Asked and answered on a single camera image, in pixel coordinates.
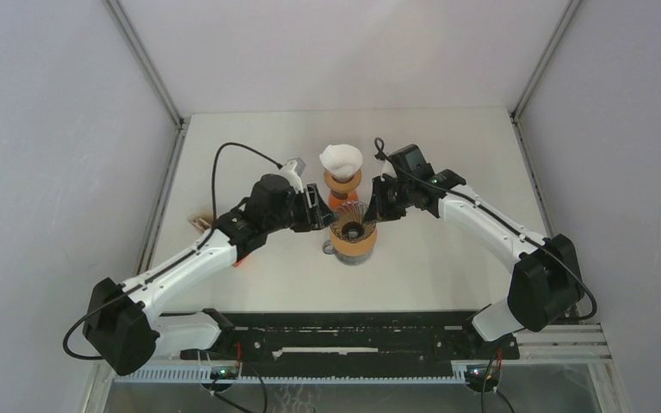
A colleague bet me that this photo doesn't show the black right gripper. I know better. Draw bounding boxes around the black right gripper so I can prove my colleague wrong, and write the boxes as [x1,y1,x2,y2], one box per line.
[365,176,413,224]

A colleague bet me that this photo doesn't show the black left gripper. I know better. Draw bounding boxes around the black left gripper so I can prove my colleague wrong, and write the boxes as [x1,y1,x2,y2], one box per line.
[265,184,338,234]

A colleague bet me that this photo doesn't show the orange glass carafe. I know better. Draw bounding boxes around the orange glass carafe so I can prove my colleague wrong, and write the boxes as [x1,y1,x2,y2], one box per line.
[328,190,359,210]

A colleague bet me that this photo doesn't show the wooden dripper holder ring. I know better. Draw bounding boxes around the wooden dripper holder ring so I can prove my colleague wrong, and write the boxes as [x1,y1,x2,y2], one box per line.
[323,170,363,195]

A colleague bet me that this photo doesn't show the white paper coffee filter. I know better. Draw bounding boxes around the white paper coffee filter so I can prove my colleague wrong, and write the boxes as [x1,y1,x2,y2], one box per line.
[319,144,363,181]

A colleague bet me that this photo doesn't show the grey ribbed glass dripper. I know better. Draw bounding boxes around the grey ribbed glass dripper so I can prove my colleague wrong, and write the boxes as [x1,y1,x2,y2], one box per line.
[330,200,376,243]

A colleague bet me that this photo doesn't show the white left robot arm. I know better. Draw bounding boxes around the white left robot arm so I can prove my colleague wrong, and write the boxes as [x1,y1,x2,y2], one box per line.
[83,174,336,376]

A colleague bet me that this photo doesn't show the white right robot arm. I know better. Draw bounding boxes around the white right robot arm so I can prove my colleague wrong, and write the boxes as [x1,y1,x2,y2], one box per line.
[364,170,586,358]

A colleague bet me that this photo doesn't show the orange coffee filter box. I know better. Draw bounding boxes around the orange coffee filter box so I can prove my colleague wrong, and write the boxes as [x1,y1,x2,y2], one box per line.
[187,212,214,233]

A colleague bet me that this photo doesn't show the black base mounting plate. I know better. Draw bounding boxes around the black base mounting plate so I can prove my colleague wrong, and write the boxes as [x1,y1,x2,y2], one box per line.
[180,311,520,380]

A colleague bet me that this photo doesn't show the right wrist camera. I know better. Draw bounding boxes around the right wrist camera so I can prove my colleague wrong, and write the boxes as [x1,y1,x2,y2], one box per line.
[381,144,435,182]

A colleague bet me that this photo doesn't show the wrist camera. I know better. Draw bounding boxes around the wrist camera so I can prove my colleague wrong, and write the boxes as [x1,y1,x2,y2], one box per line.
[278,157,306,194]
[381,144,435,182]

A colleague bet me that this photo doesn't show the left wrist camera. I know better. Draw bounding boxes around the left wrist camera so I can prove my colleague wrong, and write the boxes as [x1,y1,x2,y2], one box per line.
[278,157,306,194]

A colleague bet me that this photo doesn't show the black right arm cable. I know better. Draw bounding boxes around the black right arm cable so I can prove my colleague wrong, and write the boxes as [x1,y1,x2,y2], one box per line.
[373,137,598,413]

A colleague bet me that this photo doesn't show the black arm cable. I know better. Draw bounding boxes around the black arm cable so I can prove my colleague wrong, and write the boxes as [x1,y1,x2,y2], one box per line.
[373,137,598,413]
[61,142,286,362]

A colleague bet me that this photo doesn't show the aluminium frame rail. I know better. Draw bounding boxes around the aluminium frame rail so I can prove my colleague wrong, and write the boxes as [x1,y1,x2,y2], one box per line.
[102,0,186,129]

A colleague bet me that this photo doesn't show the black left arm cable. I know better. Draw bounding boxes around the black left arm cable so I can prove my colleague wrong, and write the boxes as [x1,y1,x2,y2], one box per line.
[61,142,286,362]

